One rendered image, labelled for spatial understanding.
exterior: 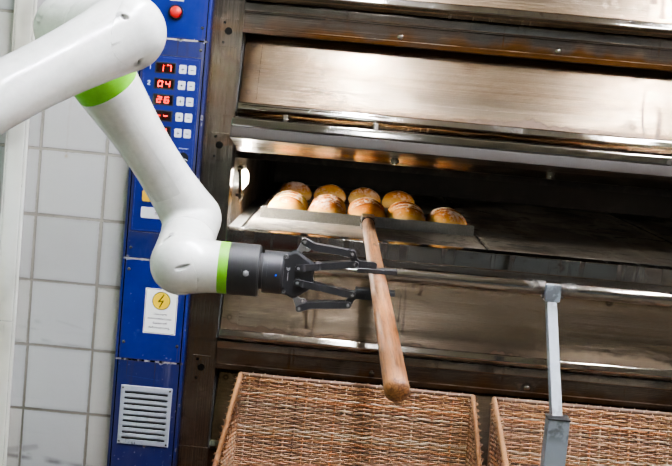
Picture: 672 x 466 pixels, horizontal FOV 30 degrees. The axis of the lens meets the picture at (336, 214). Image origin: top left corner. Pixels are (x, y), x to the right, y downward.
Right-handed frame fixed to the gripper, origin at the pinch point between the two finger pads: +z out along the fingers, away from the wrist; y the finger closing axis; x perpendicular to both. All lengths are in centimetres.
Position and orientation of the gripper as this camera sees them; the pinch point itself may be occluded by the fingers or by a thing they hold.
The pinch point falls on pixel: (376, 281)
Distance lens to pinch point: 221.9
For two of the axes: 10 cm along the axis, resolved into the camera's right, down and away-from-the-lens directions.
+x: -0.1, 0.9, -10.0
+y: -0.9, 9.9, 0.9
